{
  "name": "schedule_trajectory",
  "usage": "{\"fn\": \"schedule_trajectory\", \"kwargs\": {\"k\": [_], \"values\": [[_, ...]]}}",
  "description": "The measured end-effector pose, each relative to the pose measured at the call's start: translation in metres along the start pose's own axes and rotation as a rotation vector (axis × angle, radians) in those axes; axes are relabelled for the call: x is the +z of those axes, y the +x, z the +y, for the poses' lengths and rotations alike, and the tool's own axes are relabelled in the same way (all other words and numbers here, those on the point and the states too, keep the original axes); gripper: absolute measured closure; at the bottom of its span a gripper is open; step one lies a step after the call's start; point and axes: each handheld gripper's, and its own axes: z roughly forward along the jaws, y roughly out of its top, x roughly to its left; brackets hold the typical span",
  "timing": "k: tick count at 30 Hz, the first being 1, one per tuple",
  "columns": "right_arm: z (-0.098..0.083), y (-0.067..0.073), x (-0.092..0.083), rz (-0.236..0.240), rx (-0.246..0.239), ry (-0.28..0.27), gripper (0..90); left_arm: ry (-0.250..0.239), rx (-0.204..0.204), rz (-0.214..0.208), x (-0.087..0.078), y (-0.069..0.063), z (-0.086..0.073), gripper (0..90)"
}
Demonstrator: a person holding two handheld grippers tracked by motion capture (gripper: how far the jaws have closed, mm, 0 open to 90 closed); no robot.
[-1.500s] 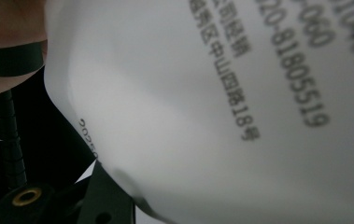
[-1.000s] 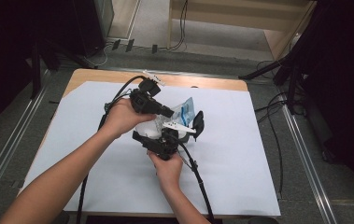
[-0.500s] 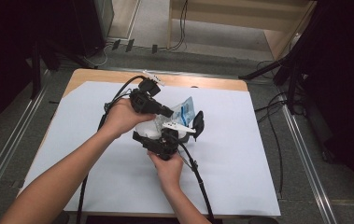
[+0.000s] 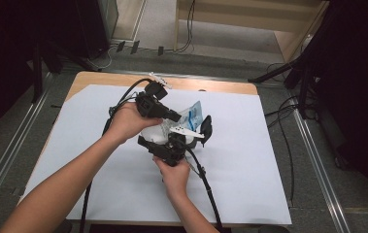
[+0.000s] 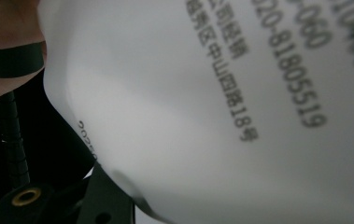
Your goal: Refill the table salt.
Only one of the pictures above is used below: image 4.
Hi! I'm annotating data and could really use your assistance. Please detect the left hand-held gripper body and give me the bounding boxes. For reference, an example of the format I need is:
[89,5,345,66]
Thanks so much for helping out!
[134,72,174,118]

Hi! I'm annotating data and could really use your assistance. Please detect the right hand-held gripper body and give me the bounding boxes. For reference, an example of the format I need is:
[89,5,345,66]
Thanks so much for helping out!
[153,125,206,168]

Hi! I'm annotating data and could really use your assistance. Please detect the blue and white pouch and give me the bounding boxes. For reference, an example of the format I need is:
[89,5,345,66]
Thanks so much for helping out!
[140,100,205,146]

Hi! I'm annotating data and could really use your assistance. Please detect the clear jar with black lid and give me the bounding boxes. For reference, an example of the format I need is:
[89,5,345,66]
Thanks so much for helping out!
[184,114,214,150]

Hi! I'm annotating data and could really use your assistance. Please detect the person's right hand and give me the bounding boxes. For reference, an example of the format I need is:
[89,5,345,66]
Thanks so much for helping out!
[153,156,191,199]

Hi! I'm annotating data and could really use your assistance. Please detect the person's left hand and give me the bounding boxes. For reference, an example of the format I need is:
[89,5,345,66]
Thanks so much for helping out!
[105,102,164,145]

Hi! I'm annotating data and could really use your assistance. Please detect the wooden table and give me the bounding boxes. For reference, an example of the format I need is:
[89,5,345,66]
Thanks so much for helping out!
[17,71,293,228]

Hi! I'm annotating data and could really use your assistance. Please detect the white table sheet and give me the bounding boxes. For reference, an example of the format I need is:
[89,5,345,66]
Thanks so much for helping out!
[19,83,293,226]

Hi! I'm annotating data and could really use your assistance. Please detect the person's dark clothing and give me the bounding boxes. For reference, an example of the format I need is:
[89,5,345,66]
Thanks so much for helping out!
[87,223,232,233]

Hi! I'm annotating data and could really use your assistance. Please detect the dark cabinet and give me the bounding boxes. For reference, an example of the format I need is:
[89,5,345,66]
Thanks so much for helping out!
[74,0,119,60]

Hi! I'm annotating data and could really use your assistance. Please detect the black metal stand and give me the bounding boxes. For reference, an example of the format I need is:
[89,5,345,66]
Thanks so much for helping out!
[29,35,64,104]

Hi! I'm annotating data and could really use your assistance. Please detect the light wooden furniture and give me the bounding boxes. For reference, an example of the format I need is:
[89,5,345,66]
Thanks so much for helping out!
[174,0,331,63]

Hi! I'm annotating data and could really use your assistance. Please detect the black tripod stand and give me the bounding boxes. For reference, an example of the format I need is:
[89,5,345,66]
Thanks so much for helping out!
[248,0,368,120]

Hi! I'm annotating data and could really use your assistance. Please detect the left hand-held gripper black cable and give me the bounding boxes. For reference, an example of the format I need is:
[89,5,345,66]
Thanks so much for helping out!
[79,77,155,233]

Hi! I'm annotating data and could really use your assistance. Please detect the hand-held gripper black cable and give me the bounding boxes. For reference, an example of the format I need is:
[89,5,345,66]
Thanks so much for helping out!
[177,139,225,232]
[79,77,155,233]

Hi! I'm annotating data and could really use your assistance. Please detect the right hand-held gripper black cable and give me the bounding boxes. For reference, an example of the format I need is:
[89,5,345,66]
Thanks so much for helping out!
[177,139,225,232]

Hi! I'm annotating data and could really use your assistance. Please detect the white floor cable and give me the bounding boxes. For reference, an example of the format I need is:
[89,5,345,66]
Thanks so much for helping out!
[85,44,118,71]

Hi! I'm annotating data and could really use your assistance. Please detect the hanging black cable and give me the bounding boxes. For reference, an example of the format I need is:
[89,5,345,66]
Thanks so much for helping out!
[173,0,196,53]

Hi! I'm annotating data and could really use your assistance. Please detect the black floor cables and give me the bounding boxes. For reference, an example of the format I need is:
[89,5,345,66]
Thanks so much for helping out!
[263,62,300,204]

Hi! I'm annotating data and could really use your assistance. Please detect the metal floor rail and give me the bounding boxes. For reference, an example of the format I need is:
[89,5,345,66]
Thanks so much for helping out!
[291,105,351,233]
[0,72,53,225]

